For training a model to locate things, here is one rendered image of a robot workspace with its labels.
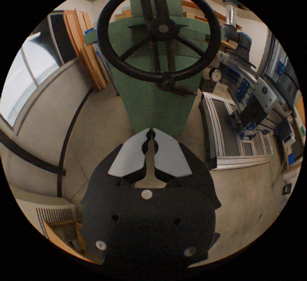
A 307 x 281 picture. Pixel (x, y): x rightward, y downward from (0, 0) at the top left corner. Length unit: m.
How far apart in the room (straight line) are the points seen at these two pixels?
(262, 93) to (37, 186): 1.82
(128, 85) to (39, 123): 1.16
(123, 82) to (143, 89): 0.11
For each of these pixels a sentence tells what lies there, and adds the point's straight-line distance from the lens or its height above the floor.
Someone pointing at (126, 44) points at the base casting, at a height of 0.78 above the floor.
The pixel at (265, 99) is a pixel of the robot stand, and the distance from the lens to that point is 0.47.
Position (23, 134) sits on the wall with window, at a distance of 1.27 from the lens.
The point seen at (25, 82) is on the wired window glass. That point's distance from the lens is 1.48.
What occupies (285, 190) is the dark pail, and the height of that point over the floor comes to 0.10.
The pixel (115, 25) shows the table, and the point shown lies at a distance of 0.43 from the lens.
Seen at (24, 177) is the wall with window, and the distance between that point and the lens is 1.32.
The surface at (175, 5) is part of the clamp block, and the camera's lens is 0.34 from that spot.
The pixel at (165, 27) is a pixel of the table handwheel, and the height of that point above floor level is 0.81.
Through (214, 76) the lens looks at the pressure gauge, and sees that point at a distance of 0.45.
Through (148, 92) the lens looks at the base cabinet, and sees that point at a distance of 0.49.
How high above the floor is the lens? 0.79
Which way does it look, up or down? 58 degrees down
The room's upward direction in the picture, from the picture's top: 8 degrees counter-clockwise
